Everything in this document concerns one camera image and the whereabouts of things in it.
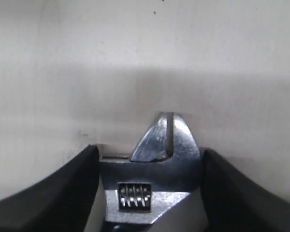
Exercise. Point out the black handled adjustable wrench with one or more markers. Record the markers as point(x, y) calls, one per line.
point(164, 169)

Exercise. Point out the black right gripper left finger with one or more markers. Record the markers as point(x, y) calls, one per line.
point(62, 202)

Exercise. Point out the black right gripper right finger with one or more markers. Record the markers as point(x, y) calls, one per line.
point(235, 203)

